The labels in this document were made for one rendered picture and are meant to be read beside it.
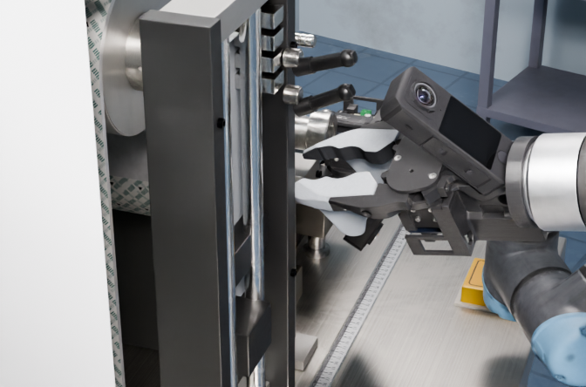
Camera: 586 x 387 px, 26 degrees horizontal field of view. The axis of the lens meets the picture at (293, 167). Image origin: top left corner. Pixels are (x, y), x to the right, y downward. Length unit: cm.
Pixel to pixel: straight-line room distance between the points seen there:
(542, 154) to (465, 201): 9
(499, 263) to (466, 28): 306
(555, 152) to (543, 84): 303
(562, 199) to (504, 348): 50
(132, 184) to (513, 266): 40
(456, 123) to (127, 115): 26
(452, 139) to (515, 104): 288
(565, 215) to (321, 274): 63
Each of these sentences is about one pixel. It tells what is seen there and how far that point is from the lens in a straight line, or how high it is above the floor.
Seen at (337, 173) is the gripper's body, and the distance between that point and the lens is 135.
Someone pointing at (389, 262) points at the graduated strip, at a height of 90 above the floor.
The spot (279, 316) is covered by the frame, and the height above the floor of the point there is 113.
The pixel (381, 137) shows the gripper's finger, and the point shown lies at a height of 126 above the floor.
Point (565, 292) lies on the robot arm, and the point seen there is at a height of 105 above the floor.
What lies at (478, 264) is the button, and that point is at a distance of 154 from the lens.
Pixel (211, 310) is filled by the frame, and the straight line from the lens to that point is 90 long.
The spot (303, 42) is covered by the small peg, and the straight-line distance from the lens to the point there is 128.
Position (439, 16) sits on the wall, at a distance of 440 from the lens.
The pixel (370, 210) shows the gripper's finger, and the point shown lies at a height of 123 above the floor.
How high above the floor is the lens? 173
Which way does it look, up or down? 28 degrees down
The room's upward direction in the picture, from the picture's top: straight up
